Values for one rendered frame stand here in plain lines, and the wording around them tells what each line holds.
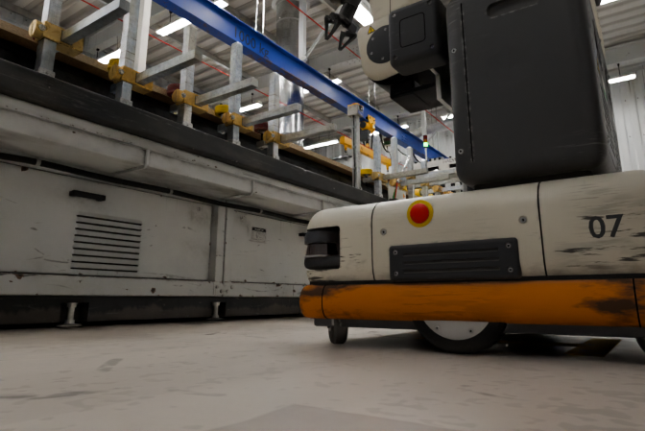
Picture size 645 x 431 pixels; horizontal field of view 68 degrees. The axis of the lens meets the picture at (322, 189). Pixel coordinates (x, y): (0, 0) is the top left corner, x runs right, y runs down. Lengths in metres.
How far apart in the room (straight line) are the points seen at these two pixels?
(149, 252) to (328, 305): 1.13
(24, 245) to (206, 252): 0.74
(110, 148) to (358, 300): 1.02
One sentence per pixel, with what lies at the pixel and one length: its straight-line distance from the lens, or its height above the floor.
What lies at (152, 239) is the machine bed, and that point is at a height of 0.32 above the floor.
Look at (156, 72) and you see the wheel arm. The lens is 1.66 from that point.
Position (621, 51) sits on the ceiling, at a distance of 11.51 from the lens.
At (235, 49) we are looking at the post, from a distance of 2.15.
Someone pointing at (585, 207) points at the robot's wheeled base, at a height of 0.22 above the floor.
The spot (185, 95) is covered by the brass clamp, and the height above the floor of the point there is 0.82.
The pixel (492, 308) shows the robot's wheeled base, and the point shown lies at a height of 0.07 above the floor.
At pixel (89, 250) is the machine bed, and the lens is 1.85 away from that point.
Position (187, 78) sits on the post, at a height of 0.89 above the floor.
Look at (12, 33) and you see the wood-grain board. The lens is 1.79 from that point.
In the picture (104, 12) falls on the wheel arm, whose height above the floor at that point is 0.83.
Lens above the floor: 0.09
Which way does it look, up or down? 13 degrees up
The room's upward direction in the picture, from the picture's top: straight up
